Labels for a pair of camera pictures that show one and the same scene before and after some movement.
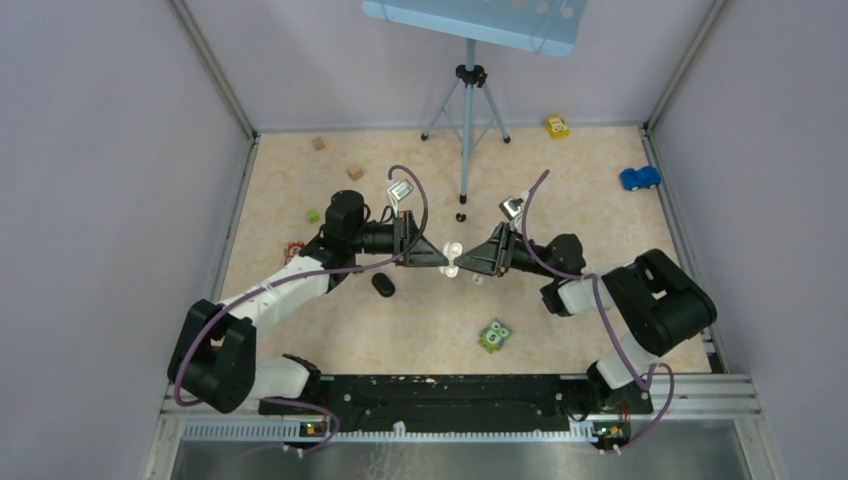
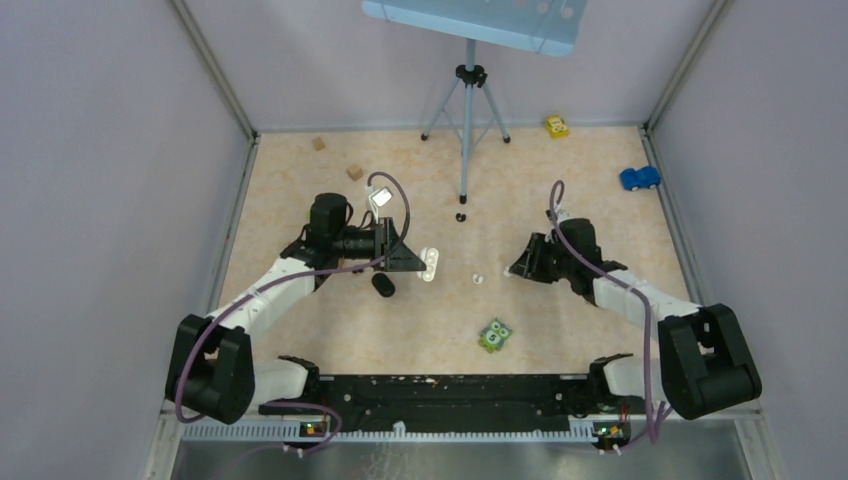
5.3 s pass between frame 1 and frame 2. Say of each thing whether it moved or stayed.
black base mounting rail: stayed
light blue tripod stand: stayed
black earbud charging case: stayed
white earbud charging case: moved
